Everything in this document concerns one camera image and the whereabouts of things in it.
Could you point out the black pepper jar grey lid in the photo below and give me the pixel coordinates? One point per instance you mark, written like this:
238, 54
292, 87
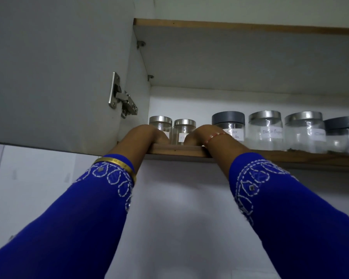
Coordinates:
343, 124

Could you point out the gold bangle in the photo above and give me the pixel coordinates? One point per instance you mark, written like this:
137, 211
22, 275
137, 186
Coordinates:
116, 165

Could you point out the cloves jar silver lid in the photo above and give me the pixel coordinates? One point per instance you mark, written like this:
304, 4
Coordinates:
304, 117

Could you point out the brown wooden wall cabinet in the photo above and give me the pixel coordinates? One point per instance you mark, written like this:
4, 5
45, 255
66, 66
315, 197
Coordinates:
221, 84

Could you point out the metal cabinet door hinge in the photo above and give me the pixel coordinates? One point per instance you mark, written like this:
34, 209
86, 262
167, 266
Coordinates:
122, 98

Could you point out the person's left forearm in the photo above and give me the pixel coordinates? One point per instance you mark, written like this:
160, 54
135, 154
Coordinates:
128, 153

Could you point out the coriander powder jar grey lid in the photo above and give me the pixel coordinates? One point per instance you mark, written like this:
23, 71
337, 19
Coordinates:
228, 117

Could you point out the person's right forearm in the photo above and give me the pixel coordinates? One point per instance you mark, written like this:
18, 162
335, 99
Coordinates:
227, 153

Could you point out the person's right hand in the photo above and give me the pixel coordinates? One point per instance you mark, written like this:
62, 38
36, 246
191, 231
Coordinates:
200, 135

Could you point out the brown wooden cabinet door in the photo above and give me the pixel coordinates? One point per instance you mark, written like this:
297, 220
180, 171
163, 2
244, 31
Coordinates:
46, 69

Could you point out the metal shelf support peg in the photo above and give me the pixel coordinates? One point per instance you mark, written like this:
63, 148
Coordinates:
150, 77
140, 44

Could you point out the person's left hand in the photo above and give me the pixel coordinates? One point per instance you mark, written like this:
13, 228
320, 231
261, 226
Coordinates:
147, 135

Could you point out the white shelf with wooden edge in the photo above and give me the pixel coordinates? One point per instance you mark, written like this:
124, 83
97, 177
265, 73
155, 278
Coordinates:
250, 60

